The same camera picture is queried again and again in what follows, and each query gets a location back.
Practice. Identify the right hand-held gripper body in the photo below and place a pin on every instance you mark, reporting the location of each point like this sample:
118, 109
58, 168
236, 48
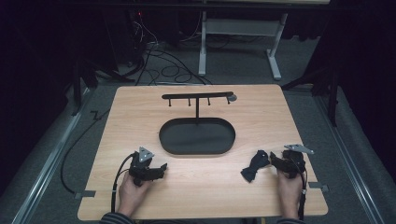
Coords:
295, 160

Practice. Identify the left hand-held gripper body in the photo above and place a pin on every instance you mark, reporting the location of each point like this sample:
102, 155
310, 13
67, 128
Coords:
140, 163

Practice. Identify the black bow tie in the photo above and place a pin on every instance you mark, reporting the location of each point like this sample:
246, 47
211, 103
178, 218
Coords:
256, 165

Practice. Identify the person's right hand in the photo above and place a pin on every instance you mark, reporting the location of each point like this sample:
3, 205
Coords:
289, 193

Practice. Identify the person's left hand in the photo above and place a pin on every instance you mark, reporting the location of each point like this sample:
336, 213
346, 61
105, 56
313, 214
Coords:
132, 195

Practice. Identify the grey tape strip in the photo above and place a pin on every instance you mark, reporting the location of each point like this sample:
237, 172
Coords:
84, 194
318, 186

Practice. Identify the black hook stand with tray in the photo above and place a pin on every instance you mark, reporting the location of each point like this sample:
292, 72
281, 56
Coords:
197, 137

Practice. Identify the person's left striped sleeve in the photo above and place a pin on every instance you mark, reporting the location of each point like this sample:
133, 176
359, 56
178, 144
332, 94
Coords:
116, 218

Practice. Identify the small grey round knob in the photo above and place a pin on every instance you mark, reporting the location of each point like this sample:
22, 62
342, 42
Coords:
232, 98

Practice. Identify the dark metal stand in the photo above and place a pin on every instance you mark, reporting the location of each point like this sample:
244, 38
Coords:
84, 74
327, 87

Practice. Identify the metal floor rail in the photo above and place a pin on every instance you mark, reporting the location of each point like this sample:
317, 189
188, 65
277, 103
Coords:
351, 161
49, 165

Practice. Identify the white metal desk frame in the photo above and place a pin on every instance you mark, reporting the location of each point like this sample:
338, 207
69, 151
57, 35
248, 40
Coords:
239, 28

